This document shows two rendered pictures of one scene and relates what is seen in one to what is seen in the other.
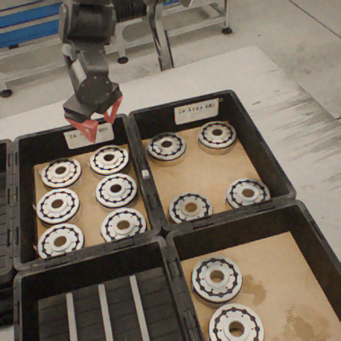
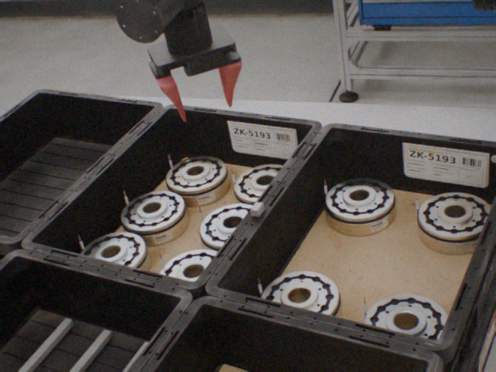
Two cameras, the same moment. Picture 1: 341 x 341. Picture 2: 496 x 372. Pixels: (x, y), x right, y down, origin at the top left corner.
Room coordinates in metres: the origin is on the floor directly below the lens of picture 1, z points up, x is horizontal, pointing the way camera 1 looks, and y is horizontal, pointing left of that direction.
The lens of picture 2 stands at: (0.03, -0.51, 1.54)
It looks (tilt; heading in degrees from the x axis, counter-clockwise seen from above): 35 degrees down; 45
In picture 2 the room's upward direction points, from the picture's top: 11 degrees counter-clockwise
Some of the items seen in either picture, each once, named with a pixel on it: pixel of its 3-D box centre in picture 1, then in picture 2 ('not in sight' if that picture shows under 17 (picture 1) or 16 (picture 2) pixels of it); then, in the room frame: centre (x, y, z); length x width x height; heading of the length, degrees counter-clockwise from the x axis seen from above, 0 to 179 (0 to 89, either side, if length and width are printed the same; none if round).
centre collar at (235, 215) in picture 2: (116, 189); (232, 223); (0.64, 0.14, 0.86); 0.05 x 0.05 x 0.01
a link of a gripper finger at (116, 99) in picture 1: (102, 109); (212, 77); (0.65, 0.13, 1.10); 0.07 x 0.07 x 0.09; 56
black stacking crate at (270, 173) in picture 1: (203, 167); (377, 250); (0.68, -0.08, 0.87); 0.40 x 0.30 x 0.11; 11
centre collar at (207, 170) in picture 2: (60, 170); (195, 172); (0.72, 0.28, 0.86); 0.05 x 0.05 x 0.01
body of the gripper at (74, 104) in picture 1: (88, 87); (187, 31); (0.64, 0.14, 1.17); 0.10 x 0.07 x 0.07; 146
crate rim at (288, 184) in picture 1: (203, 152); (375, 221); (0.68, -0.08, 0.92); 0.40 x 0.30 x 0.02; 11
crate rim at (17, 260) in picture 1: (80, 182); (181, 186); (0.63, 0.21, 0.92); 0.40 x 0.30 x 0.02; 11
